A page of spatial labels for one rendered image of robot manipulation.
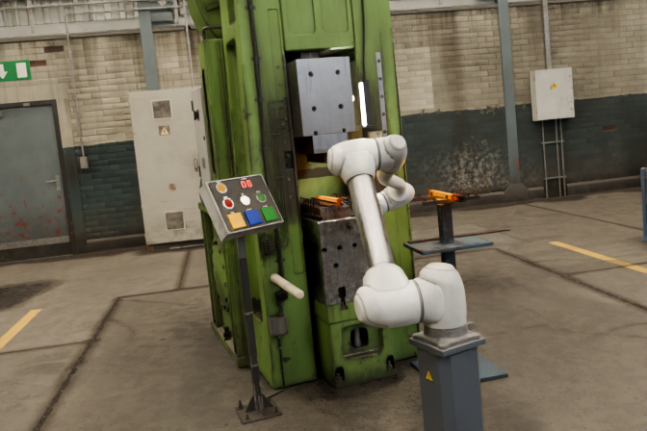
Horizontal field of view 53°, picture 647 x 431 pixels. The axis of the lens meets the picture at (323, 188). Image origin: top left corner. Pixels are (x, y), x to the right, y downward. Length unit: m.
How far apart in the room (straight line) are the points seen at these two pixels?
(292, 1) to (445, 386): 2.16
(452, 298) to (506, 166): 8.00
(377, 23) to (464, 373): 2.09
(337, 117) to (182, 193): 5.43
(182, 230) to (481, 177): 4.51
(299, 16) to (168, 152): 5.31
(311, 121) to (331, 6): 0.68
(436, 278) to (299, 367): 1.58
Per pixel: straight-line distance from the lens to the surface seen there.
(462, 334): 2.39
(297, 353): 3.70
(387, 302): 2.27
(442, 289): 2.32
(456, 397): 2.43
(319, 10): 3.64
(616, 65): 11.17
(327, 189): 3.95
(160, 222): 8.76
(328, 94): 3.44
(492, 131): 10.15
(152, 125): 8.70
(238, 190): 3.16
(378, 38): 3.75
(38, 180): 9.65
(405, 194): 3.10
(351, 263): 3.47
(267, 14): 3.55
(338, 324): 3.52
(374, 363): 3.66
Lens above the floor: 1.40
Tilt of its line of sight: 5 degrees down
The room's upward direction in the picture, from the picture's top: 6 degrees counter-clockwise
